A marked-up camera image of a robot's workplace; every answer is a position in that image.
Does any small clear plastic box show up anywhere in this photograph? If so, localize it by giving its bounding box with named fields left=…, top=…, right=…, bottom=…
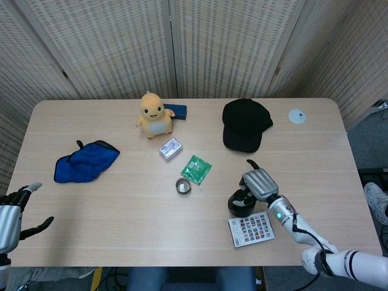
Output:
left=158, top=138, right=183, bottom=162

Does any yellow plush dinosaur toy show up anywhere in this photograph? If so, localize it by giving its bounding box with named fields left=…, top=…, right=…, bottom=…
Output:
left=135, top=91, right=176, bottom=140

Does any grey white sneaker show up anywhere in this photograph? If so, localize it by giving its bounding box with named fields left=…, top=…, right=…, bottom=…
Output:
left=363, top=182, right=388, bottom=225

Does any green foil packet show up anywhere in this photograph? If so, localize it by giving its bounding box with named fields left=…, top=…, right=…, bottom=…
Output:
left=180, top=154, right=213, bottom=186

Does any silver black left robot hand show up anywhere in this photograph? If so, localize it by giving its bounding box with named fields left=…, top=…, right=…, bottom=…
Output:
left=0, top=181, right=55, bottom=254

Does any blue fabric covered base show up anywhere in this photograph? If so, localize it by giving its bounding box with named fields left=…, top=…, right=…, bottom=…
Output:
left=125, top=266, right=257, bottom=291

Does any grey crumpled cloth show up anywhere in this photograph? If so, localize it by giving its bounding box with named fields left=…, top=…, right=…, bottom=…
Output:
left=5, top=266, right=95, bottom=291

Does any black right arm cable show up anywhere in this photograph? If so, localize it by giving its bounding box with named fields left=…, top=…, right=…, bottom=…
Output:
left=290, top=212, right=337, bottom=276

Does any black baseball cap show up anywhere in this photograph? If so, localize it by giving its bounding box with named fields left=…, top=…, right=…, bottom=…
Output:
left=221, top=98, right=274, bottom=153

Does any dark blue rectangular box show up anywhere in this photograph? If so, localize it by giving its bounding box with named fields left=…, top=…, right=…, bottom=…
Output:
left=163, top=103, right=188, bottom=121

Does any white woven folding screen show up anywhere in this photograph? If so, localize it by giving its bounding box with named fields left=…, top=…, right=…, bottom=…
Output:
left=0, top=0, right=388, bottom=210

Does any dark green ceramic cup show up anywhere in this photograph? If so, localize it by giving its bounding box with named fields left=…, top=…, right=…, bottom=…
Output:
left=175, top=178, right=192, bottom=195

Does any flat box with picture grid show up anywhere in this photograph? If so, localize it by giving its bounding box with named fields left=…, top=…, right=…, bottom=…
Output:
left=227, top=211, right=276, bottom=249

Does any blue microfibre cloth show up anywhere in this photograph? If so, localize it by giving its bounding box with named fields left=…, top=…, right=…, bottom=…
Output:
left=53, top=139, right=121, bottom=184

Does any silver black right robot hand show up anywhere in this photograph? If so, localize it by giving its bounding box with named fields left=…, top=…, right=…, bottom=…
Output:
left=238, top=159, right=279, bottom=210

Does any white round table grommet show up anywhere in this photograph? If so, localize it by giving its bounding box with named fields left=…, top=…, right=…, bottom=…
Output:
left=287, top=109, right=307, bottom=124

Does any black teapot with handle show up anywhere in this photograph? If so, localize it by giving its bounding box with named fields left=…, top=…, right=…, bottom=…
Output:
left=227, top=187, right=257, bottom=216

